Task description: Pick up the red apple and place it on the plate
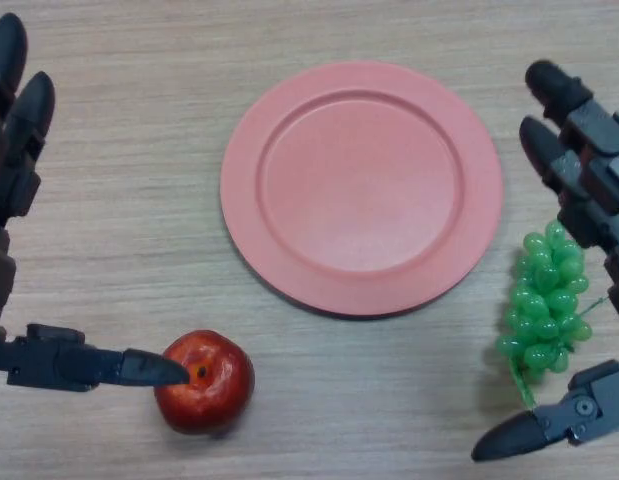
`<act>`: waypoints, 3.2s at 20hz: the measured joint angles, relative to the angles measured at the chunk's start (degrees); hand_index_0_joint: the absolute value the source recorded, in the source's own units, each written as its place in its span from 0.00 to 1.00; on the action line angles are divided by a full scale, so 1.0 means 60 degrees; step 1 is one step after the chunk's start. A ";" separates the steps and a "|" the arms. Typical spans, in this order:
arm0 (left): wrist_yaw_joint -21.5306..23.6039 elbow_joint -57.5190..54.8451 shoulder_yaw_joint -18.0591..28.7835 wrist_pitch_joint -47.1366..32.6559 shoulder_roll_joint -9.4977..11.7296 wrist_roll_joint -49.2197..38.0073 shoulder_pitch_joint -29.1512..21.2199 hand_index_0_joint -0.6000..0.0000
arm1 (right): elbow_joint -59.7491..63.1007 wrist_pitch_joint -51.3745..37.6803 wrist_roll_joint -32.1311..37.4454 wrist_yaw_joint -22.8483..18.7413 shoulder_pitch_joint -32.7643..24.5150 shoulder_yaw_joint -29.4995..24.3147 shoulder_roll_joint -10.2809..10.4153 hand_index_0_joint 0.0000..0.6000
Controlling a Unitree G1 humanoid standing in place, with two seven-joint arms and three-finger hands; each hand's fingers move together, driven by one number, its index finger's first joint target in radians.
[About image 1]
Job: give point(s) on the red apple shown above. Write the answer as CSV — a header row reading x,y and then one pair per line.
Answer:
x,y
214,402

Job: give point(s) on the green grape bunch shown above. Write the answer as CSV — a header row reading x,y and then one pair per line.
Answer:
x,y
544,300

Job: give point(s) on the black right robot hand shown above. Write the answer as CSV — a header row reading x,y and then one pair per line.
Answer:
x,y
599,150

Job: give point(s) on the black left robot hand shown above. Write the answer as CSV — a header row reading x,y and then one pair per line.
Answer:
x,y
34,357

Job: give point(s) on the pink round plate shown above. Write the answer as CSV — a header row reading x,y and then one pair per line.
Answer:
x,y
361,190

